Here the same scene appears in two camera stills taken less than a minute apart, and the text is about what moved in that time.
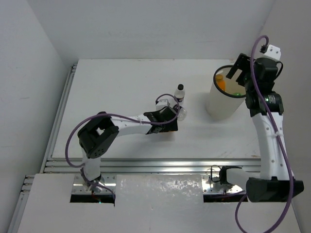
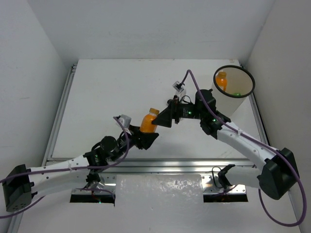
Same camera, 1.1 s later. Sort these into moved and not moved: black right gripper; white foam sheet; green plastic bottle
Moved: black right gripper
Not moved: green plastic bottle; white foam sheet
